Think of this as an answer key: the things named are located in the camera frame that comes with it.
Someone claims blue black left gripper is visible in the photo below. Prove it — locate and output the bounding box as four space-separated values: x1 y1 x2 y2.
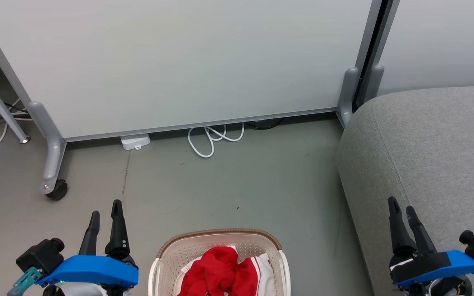
37 200 139 296

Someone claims cream plastic laundry basket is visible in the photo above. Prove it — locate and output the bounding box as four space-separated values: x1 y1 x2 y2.
148 229 291 296

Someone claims black floor cable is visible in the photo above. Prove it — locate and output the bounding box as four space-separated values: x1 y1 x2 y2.
245 118 284 131

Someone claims teal plug black cable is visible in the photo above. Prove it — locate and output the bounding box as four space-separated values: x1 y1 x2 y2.
7 266 44 296

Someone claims black caster wheel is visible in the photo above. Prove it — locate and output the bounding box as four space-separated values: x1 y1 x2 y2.
46 180 68 201

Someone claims red and white garment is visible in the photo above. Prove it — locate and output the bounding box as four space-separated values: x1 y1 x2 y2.
177 245 276 296

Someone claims white power adapter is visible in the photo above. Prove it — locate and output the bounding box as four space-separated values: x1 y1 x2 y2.
121 134 151 151

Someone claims white coiled cable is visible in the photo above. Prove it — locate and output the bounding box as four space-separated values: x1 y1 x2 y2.
187 123 245 159

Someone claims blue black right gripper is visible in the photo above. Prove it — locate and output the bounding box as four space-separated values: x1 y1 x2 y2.
387 196 474 289

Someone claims white partition panel grey frame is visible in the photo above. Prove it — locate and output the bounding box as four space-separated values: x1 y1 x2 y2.
0 0 386 143

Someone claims grey partition leg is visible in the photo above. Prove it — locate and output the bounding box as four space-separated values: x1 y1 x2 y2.
362 65 385 104
28 101 67 194
337 67 360 128

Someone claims grey fabric sofa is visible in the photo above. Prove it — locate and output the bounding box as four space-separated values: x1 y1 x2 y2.
336 85 474 296

